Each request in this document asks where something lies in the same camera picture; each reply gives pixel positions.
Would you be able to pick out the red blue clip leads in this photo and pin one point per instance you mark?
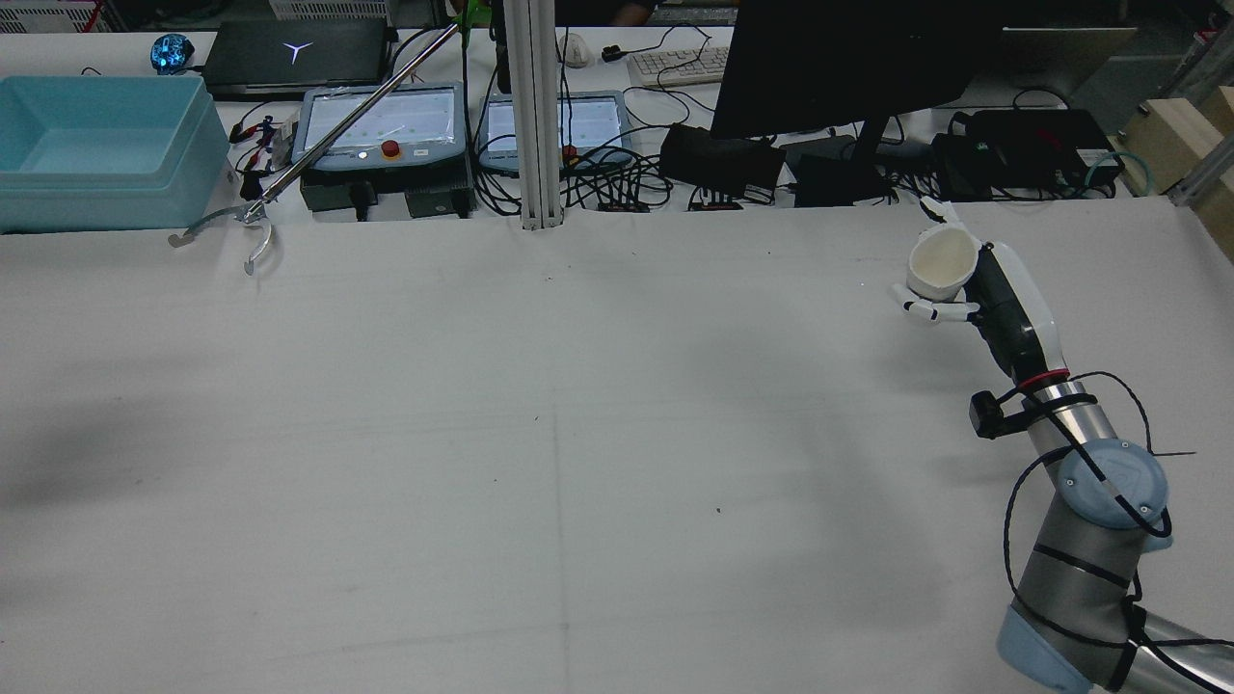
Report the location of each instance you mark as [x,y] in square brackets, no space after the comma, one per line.
[253,154]

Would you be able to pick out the black mouse with blue lights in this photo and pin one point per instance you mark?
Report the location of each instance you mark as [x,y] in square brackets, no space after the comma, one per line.
[172,53]

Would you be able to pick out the light blue plastic bin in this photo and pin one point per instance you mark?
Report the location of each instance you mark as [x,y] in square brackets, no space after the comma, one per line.
[106,145]

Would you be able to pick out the wooden block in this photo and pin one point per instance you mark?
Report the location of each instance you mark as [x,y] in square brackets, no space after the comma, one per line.
[1171,125]

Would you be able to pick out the black power adapter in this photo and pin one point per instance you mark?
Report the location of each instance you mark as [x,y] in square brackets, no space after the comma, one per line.
[439,198]

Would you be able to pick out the black power box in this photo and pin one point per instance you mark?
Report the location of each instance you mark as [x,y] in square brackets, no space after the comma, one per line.
[333,193]

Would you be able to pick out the aluminium frame post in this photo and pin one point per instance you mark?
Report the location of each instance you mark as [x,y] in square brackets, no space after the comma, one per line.
[535,116]

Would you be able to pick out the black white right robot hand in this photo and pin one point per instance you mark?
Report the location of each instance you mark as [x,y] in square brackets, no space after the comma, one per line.
[1022,308]

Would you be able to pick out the white computer mouse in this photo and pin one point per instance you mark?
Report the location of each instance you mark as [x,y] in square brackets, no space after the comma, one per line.
[576,50]

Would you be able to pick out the black box by monitor stand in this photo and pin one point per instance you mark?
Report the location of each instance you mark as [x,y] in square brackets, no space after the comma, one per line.
[834,183]

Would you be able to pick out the black Huawei monitor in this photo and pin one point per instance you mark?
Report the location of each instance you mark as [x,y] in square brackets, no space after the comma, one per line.
[819,58]

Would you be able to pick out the aluminium frame rail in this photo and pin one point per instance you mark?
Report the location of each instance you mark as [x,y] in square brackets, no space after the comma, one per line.
[1200,181]

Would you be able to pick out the black laptop with Y logo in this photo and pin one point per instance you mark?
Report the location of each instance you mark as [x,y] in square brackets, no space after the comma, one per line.
[289,58]

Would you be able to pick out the black electronics box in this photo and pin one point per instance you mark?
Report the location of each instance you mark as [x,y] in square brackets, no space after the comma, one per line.
[1032,145]

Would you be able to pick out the white keyboard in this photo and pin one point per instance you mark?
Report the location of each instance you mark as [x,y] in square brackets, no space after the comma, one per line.
[680,66]

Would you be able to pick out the black USB hub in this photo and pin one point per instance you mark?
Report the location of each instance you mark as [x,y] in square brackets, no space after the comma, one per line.
[625,205]
[715,205]

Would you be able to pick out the right UR5e robot arm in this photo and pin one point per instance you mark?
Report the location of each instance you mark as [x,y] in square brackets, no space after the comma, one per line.
[1080,569]

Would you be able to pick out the grey teach pendant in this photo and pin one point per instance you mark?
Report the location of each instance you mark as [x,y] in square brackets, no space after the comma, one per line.
[424,120]
[593,125]

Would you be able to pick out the white paper cup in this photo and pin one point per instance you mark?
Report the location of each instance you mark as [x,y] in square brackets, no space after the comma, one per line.
[940,265]

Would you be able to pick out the metal reacher grabber tool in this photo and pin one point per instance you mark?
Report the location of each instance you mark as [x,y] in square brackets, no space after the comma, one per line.
[337,130]

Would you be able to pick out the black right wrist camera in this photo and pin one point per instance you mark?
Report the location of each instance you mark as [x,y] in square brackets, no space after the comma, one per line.
[988,414]

